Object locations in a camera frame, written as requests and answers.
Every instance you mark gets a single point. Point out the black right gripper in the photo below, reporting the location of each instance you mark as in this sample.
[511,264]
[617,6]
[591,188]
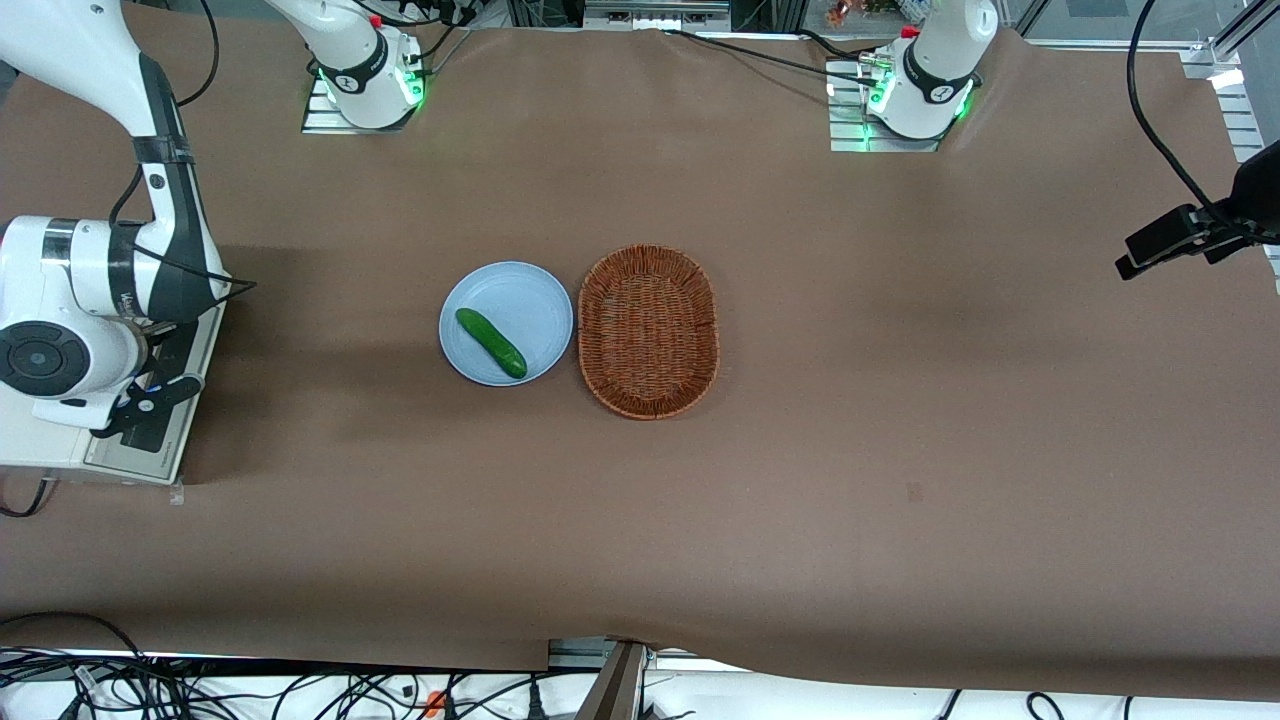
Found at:
[172,350]

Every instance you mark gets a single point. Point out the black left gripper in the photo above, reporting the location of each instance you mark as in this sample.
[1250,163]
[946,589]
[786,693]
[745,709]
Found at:
[1222,231]

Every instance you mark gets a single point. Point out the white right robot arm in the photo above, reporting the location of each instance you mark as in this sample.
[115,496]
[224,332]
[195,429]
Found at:
[90,260]

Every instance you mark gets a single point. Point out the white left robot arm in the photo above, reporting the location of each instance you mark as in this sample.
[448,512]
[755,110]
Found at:
[935,70]

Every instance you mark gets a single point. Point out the white toaster oven body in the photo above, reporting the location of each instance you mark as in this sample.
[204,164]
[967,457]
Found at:
[30,445]

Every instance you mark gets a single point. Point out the green cucumber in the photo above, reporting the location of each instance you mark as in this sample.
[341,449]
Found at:
[492,343]

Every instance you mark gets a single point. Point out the light blue round plate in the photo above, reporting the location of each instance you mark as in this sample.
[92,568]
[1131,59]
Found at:
[525,300]

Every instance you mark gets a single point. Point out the brown wicker oval basket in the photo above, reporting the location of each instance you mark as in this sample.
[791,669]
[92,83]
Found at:
[648,332]

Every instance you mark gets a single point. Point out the brown table cloth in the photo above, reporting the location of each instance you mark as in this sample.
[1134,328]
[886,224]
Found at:
[800,500]

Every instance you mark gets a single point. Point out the aluminium corner frame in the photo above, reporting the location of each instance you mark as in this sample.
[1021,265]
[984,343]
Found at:
[1245,110]

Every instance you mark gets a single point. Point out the aluminium frame profile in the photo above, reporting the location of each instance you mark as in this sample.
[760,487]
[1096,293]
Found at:
[620,685]

